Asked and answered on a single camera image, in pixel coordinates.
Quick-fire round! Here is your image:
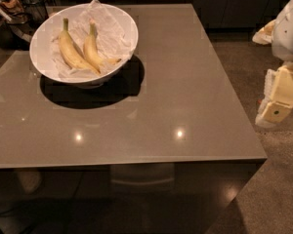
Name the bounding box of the yellow banana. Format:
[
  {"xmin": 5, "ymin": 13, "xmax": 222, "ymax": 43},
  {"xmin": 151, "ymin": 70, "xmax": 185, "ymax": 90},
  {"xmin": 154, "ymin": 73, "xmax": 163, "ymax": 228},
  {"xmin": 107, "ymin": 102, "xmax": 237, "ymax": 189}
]
[
  {"xmin": 58, "ymin": 18, "xmax": 100, "ymax": 75},
  {"xmin": 83, "ymin": 19, "xmax": 120, "ymax": 72}
]

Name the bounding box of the clutter on dark side table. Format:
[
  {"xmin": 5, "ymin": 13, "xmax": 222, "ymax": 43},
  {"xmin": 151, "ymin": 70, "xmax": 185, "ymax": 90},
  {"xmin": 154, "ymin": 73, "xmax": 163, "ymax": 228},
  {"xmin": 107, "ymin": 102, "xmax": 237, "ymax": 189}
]
[{"xmin": 0, "ymin": 0, "xmax": 55, "ymax": 50}]

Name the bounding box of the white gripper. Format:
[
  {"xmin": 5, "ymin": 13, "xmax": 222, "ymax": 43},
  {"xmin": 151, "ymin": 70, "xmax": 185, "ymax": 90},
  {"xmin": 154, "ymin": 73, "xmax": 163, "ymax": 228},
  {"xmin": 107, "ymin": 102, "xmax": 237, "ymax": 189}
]
[{"xmin": 252, "ymin": 0, "xmax": 293, "ymax": 128}]

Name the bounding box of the white bowl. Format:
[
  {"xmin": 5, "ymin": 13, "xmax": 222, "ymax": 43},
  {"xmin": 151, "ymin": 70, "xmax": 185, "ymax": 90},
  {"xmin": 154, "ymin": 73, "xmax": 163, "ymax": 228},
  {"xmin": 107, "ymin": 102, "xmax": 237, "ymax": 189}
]
[{"xmin": 29, "ymin": 9, "xmax": 130, "ymax": 88}]

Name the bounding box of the white paper towel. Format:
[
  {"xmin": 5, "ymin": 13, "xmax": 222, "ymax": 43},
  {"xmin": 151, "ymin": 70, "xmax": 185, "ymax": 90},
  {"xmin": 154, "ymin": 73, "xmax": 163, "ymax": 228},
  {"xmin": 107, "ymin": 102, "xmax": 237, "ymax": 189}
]
[{"xmin": 52, "ymin": 0, "xmax": 138, "ymax": 83}]

